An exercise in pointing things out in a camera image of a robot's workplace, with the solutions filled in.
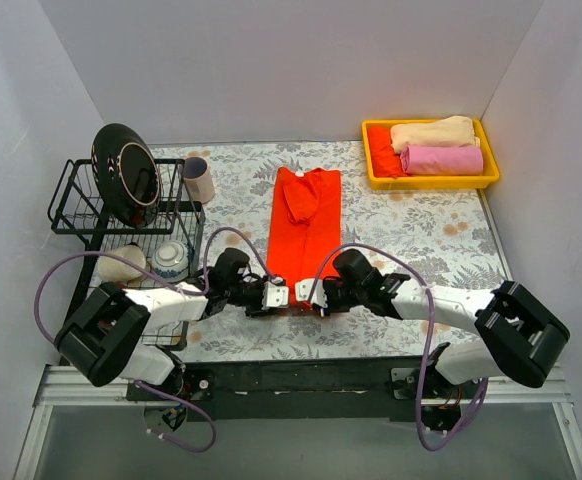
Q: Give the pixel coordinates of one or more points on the orange t shirt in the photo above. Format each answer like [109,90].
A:
[385,162]
[305,224]

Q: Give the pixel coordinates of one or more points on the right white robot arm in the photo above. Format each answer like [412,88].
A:
[516,335]

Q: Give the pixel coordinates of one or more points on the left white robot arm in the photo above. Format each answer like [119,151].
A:
[102,339]

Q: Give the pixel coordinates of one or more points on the blue white ceramic bowl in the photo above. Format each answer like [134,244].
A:
[170,260]

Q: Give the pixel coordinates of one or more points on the floral table mat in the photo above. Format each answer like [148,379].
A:
[444,234]

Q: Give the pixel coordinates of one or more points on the purple rimmed mug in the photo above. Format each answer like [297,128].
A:
[198,181]

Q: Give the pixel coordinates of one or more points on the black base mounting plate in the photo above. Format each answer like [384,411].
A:
[301,389]

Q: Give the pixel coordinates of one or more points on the cream ceramic cup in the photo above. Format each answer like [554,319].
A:
[112,270]

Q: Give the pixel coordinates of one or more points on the rolled orange t shirt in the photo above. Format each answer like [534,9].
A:
[385,162]

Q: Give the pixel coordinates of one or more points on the rolled pink t shirt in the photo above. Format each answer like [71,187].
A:
[424,160]

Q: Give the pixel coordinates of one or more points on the black round plate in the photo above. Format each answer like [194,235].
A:
[126,175]

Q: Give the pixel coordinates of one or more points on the yellow plastic tray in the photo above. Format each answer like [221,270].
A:
[490,173]

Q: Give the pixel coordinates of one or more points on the rolled beige t shirt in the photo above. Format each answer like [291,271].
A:
[454,131]

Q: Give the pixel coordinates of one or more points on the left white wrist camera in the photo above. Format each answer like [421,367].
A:
[276,294]

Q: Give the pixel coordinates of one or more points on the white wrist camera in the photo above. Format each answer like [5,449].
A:
[276,294]
[307,292]

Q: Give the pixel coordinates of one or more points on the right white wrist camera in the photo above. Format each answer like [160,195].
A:
[307,292]

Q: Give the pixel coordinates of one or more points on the black wire dish rack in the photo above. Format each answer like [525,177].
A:
[77,209]

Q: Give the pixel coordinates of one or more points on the aluminium frame rail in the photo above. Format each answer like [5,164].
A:
[65,386]

